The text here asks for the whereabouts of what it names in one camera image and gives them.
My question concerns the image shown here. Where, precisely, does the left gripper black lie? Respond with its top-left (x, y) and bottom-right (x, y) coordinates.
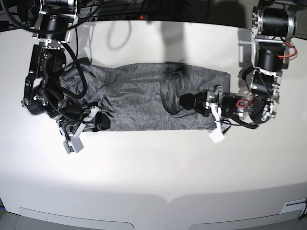
top-left (179, 85), bottom-right (242, 118)

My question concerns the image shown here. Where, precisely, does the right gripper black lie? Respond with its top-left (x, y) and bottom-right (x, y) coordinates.
top-left (57, 103), bottom-right (111, 132)

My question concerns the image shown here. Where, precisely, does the grey long-sleeve T-shirt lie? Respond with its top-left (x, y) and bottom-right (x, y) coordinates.
top-left (59, 62), bottom-right (232, 132)

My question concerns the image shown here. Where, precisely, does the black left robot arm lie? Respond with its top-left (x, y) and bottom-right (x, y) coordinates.
top-left (179, 0), bottom-right (304, 129)

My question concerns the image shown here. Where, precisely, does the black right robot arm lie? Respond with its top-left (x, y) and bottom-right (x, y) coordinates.
top-left (0, 0), bottom-right (110, 134)

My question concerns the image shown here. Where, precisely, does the black power strip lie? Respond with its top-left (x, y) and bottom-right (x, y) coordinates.
top-left (89, 14), bottom-right (152, 22)

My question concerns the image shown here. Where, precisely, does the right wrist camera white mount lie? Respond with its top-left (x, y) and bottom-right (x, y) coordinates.
top-left (58, 106), bottom-right (98, 154)

